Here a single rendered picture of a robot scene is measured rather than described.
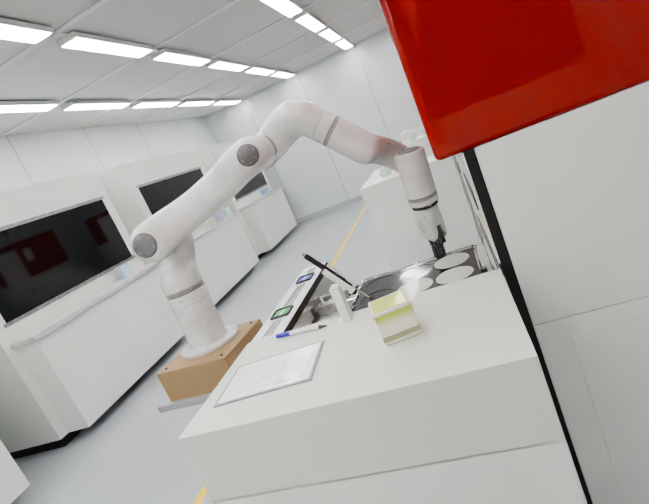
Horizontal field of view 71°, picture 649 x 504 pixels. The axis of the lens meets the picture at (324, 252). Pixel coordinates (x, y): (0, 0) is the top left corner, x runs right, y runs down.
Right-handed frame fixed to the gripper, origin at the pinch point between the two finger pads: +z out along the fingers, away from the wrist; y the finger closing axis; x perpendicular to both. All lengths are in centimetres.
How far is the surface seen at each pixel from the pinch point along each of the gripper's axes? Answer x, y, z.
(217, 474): -73, 44, -2
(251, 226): -25, -623, 125
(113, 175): -148, -452, -38
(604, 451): 2, 50, 39
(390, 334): -34, 47, -13
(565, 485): -23, 72, 8
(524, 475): -28, 69, 6
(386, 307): -33, 46, -18
